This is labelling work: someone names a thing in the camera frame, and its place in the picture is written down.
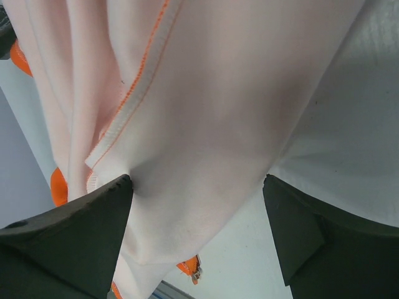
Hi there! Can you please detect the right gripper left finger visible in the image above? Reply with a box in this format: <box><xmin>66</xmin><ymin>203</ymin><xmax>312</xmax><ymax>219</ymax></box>
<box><xmin>1</xmin><ymin>174</ymin><xmax>133</xmax><ymax>298</ymax></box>

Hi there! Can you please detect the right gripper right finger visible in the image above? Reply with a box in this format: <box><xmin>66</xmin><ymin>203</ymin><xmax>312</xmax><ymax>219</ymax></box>
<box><xmin>262</xmin><ymin>175</ymin><xmax>398</xmax><ymax>298</ymax></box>

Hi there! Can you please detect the orange jacket with pink lining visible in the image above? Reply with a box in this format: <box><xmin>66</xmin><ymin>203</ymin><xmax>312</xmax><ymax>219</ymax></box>
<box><xmin>4</xmin><ymin>1</ymin><xmax>363</xmax><ymax>298</ymax></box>

